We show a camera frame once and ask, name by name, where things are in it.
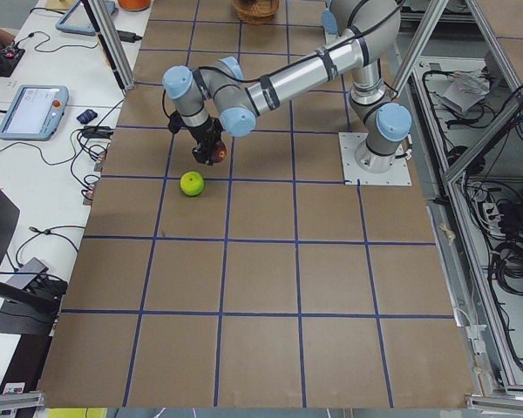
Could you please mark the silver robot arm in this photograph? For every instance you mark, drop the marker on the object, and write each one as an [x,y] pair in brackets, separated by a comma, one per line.
[216,98]

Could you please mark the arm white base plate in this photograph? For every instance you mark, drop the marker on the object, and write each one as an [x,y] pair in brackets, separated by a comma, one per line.
[362,167]

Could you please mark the teach pendant far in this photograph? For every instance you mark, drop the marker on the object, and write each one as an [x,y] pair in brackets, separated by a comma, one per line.
[76,21]

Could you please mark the orange cylindrical container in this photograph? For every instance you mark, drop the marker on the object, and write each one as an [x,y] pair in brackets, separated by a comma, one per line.
[134,5]

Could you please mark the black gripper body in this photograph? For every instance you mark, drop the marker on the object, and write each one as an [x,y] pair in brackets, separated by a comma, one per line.
[204,134]

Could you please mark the teach pendant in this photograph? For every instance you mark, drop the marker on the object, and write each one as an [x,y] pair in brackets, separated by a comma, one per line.
[76,21]
[35,112]

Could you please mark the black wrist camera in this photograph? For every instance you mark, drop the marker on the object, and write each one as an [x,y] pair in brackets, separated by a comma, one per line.
[175,122]

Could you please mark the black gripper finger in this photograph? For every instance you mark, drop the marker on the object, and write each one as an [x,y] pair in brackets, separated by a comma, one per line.
[203,154]

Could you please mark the dark purple apple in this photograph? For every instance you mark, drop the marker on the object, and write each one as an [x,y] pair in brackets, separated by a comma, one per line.
[218,153]

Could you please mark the green apple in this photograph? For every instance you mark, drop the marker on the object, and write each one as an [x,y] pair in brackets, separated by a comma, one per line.
[192,183]

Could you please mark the black power adapter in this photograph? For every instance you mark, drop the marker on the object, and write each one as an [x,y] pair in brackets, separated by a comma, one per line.
[128,37]

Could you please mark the small blue device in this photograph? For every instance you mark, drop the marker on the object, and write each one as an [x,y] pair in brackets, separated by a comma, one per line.
[87,116]

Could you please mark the woven wicker basket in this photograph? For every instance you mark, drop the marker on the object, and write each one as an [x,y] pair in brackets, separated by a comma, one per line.
[256,12]

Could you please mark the teach pendant near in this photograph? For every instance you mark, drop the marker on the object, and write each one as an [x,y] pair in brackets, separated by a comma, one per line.
[35,112]

